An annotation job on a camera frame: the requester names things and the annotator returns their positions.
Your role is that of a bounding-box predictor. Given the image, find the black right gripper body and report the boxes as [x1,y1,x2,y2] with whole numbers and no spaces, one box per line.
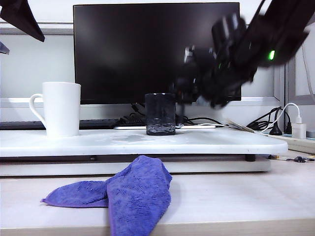
[183,44,258,108]

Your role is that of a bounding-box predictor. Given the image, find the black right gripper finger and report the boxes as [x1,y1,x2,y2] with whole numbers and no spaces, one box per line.
[178,90,201,125]
[171,73,196,99]

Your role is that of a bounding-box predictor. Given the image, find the black textured cup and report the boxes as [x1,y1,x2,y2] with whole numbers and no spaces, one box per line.
[144,92,185,136]

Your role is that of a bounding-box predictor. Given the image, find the white platform board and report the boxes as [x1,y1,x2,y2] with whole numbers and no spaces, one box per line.
[0,127,288,158]

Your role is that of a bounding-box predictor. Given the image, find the paper booklet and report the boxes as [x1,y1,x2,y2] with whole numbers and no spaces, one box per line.
[225,118,256,134]

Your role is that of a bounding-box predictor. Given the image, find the black computer monitor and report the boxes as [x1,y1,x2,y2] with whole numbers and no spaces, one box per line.
[73,2,242,105]

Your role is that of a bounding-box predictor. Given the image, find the white base board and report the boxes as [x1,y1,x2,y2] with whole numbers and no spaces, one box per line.
[0,158,272,177]

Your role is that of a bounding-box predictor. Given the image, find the black plug with round base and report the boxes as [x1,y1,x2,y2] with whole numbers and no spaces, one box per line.
[269,108,284,136]

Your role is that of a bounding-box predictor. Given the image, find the black power plug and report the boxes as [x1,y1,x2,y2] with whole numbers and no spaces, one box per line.
[285,110,293,135]

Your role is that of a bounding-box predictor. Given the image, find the black keyboard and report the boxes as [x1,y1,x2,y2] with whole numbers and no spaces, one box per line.
[0,118,122,131]

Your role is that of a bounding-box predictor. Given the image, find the white charger adapter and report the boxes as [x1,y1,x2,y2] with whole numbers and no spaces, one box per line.
[291,117,308,140]

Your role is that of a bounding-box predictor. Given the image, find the white power strip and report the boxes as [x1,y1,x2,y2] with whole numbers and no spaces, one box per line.
[255,129,315,155]

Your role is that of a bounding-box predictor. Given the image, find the purple microfiber cloth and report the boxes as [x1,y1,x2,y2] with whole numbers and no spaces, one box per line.
[40,155,173,236]

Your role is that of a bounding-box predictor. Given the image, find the small black desk item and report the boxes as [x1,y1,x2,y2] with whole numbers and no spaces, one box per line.
[285,155,309,163]

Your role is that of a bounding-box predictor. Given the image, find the white ceramic mug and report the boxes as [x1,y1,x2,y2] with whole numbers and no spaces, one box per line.
[29,82,82,138]

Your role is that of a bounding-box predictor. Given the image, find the black cable behind cup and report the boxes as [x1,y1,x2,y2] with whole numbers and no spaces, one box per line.
[183,116,228,127]

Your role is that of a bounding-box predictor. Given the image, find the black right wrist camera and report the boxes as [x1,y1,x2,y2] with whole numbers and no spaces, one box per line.
[211,12,248,51]

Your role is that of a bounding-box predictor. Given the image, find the black cables under monitor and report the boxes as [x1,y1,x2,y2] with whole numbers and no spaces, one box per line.
[120,103,146,127]

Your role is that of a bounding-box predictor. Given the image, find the black cable bundle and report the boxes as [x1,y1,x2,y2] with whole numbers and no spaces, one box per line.
[246,106,282,131]

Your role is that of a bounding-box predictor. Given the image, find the white charging cable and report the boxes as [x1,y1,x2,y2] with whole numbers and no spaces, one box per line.
[260,103,301,135]

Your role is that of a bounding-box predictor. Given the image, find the white hanging cable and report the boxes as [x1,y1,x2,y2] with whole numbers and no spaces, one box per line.
[301,45,312,97]

